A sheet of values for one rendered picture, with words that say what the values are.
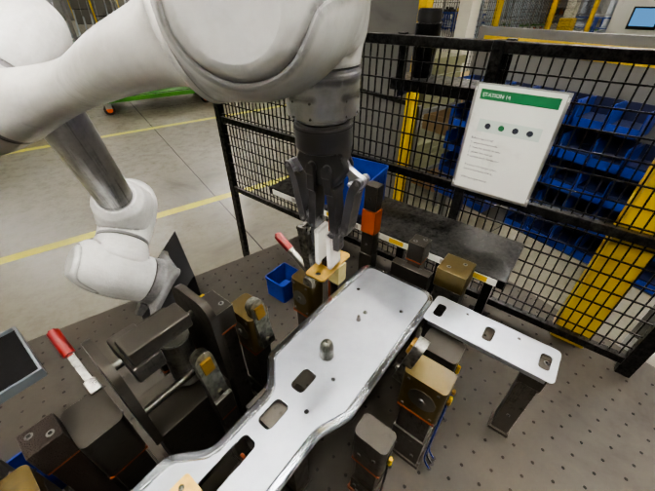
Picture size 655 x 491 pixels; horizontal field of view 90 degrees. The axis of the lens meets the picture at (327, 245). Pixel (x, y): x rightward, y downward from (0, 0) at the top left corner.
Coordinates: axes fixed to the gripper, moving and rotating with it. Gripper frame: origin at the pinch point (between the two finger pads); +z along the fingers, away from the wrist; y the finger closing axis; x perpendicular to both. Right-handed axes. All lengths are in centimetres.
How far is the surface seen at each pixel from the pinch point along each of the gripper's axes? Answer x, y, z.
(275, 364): -8.4, -8.8, 30.6
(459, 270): 37.7, 15.2, 26.0
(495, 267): 49, 23, 29
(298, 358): -4.4, -5.6, 30.8
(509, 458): 18, 42, 62
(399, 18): 202, -84, -20
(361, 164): 66, -32, 18
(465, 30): 417, -101, 3
